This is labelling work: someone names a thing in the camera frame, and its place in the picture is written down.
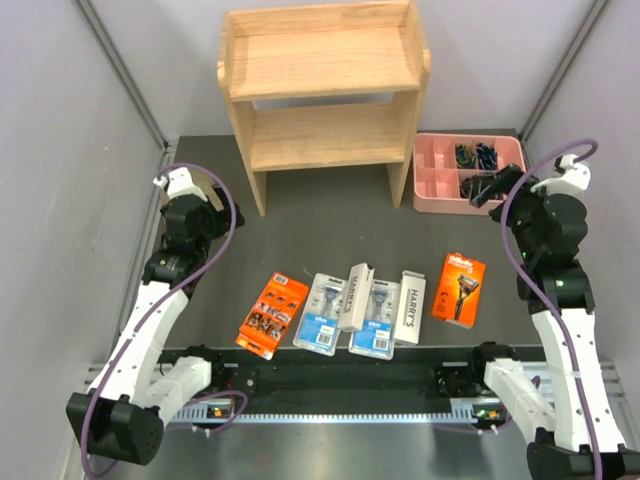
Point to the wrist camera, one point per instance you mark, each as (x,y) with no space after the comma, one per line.
(572,178)
(176,183)

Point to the grey slotted cable duct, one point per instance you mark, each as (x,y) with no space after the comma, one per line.
(481,415)

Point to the orange Gillette razor box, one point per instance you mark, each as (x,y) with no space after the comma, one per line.
(458,291)

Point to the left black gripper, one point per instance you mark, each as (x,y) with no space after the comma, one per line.
(223,217)

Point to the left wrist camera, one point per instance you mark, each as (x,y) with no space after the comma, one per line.
(176,183)

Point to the orange razor blade cartridge box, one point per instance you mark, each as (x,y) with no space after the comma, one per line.
(272,314)

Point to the blue razor blister pack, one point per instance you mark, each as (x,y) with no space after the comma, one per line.
(317,329)
(375,339)

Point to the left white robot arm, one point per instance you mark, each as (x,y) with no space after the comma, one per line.
(123,414)

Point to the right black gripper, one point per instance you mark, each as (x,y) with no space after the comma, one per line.
(486,186)

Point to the white Harry's box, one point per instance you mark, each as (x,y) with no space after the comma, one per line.
(410,308)
(355,298)

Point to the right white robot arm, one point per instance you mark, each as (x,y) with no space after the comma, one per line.
(574,435)

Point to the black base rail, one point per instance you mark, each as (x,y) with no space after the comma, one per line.
(415,380)

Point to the wooden two-tier shelf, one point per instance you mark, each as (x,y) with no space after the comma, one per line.
(321,86)

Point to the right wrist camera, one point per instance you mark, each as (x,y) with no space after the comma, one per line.
(572,178)

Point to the pink compartment organizer tray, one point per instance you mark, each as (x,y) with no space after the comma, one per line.
(443,164)

